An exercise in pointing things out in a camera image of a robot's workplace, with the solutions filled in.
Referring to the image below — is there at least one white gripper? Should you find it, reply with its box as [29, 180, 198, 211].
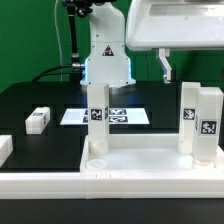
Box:
[126, 0, 224, 83]

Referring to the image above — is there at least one white desk tabletop tray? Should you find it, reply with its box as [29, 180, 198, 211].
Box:
[80, 134, 224, 172]

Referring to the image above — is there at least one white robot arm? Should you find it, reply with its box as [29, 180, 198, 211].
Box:
[80, 0, 224, 88]

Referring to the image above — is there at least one white L-shaped obstacle fence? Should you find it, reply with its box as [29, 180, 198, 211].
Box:
[0, 134, 224, 200]

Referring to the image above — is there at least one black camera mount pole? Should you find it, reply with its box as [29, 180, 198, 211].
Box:
[62, 0, 92, 83]

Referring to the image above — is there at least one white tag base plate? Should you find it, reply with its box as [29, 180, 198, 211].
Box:
[60, 108, 150, 125]

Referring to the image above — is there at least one black cable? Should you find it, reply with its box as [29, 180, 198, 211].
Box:
[31, 64, 76, 83]

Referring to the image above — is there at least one white cable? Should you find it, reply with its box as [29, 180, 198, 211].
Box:
[53, 0, 64, 82]

